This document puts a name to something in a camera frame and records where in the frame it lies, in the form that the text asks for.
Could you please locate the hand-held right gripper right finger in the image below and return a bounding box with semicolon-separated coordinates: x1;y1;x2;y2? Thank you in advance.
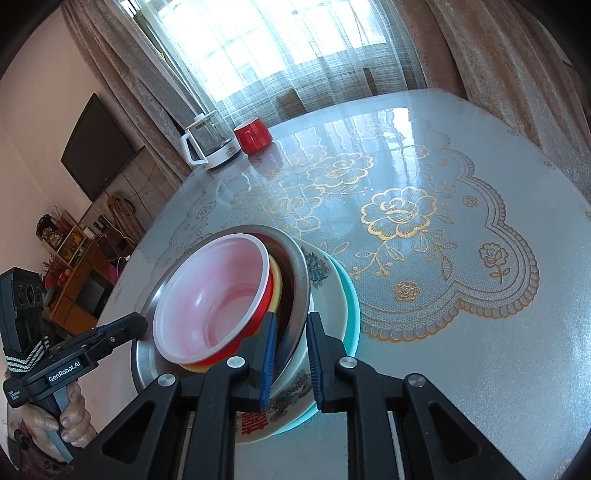
306;311;527;480

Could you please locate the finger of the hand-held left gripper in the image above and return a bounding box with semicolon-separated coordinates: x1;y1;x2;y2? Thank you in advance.
95;312;148;358

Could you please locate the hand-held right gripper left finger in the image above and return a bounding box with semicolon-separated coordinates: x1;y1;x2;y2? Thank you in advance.
69;311;279;480

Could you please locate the white oval plate red print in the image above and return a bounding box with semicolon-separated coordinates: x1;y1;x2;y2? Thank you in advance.
235;237;345;446

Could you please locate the teal round plate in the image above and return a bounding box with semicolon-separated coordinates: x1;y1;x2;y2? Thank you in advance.
263;251;361;437

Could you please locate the yellow plastic bowl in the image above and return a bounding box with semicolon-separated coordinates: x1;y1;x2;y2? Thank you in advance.
178;254;283;374

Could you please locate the red plastic bowl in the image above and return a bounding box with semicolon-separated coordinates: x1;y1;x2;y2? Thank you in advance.
152;234;274;365

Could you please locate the stainless steel bowl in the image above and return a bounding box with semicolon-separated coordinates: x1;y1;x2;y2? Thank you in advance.
130;224;311;393

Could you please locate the person's left hand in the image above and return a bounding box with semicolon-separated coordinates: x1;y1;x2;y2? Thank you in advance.
21;382;98;448

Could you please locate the wooden cabinet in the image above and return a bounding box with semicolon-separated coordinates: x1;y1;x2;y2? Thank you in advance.
48;240;116;324

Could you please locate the open shelf with ornaments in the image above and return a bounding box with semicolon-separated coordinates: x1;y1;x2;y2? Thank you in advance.
36;210;93;273

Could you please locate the white glass kettle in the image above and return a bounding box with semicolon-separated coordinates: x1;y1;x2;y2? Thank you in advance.
180;111;241;171

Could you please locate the red mug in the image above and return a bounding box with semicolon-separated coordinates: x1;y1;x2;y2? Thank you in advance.
233;117;272;155

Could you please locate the beige curtain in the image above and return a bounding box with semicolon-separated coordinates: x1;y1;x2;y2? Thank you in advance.
62;0;222;185
397;0;591;195

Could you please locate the sheer white curtain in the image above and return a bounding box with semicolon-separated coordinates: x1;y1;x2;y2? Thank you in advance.
139;0;428;127

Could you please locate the black wall television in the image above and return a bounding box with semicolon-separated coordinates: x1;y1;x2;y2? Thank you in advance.
61;93;146;201

